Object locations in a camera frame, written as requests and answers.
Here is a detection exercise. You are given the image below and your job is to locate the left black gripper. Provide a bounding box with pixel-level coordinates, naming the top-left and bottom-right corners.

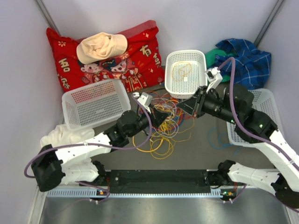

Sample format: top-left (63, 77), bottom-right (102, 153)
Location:
top-left (127, 104), bottom-right (170, 138)

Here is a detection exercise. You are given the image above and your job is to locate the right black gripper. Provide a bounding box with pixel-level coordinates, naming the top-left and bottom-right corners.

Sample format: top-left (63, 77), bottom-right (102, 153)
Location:
top-left (176, 85), bottom-right (239, 125)

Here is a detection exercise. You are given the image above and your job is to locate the yellow thin cable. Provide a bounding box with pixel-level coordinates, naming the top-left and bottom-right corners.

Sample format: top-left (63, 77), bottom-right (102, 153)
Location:
top-left (151, 100), bottom-right (193, 143)

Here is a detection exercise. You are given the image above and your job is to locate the thin orange cable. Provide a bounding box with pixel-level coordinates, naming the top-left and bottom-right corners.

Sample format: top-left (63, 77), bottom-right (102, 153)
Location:
top-left (171, 61), bottom-right (193, 82)

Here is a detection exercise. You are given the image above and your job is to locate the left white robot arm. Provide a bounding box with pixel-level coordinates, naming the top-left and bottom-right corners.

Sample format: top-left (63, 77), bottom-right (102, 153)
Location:
top-left (31, 108), bottom-right (168, 192)

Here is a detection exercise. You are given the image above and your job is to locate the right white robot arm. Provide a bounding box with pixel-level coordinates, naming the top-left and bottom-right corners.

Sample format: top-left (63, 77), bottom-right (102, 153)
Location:
top-left (177, 84), bottom-right (299, 210)

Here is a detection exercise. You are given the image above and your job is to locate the centre white perforated basket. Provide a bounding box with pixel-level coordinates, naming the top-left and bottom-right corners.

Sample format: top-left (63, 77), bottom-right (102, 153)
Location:
top-left (164, 50), bottom-right (207, 99)

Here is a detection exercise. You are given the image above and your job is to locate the white perforated basket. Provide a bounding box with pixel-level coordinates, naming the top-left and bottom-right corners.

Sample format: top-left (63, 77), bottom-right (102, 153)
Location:
top-left (227, 88), bottom-right (285, 147)
top-left (62, 79), bottom-right (131, 131)
top-left (164, 50), bottom-right (207, 99)

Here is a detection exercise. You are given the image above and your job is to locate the green cloth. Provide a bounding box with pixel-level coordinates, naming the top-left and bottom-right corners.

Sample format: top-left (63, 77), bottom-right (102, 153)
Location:
top-left (205, 48), bottom-right (237, 83)

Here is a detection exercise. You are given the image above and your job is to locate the red printed pillow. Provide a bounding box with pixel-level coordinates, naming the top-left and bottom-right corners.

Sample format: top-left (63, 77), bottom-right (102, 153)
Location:
top-left (46, 20), bottom-right (164, 92)

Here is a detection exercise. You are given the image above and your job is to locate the left white perforated basket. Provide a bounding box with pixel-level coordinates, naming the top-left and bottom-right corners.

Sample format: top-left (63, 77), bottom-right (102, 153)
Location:
top-left (62, 79), bottom-right (131, 131)

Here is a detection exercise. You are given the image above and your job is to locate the blue plaid shirt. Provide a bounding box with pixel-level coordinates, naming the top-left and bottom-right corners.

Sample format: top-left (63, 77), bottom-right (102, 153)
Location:
top-left (215, 38), bottom-right (271, 90)

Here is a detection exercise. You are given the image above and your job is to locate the right white perforated basket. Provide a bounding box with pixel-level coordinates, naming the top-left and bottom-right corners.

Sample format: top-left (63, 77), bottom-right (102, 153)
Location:
top-left (227, 88), bottom-right (285, 147)

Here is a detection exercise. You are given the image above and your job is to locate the beige cap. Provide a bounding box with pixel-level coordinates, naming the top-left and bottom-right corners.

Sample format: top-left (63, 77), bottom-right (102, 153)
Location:
top-left (76, 32), bottom-right (128, 64)

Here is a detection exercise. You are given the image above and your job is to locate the white crumpled cloth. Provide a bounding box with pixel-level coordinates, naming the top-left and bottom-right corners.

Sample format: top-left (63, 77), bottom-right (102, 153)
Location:
top-left (40, 124), bottom-right (95, 147)

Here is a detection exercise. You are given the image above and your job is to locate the white thin cable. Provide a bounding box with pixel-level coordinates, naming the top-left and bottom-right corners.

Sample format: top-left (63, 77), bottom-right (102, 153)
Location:
top-left (149, 97), bottom-right (180, 128)

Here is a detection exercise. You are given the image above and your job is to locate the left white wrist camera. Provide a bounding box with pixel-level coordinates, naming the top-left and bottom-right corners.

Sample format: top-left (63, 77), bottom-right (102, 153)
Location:
top-left (133, 92), bottom-right (152, 113)

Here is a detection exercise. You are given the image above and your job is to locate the yellow ethernet cable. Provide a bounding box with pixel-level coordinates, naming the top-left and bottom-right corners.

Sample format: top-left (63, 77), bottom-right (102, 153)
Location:
top-left (132, 134), bottom-right (175, 160)

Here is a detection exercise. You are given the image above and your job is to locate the light blue loose cable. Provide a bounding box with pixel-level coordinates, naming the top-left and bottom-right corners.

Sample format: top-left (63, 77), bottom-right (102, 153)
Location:
top-left (207, 127), bottom-right (240, 156)

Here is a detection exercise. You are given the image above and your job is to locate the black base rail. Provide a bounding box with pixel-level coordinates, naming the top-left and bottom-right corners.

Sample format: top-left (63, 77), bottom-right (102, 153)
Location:
top-left (107, 170), bottom-right (211, 194)

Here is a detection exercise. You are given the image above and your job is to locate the grey slotted cable duct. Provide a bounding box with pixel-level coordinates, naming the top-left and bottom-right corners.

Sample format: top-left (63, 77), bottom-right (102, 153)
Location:
top-left (47, 187), bottom-right (224, 198)

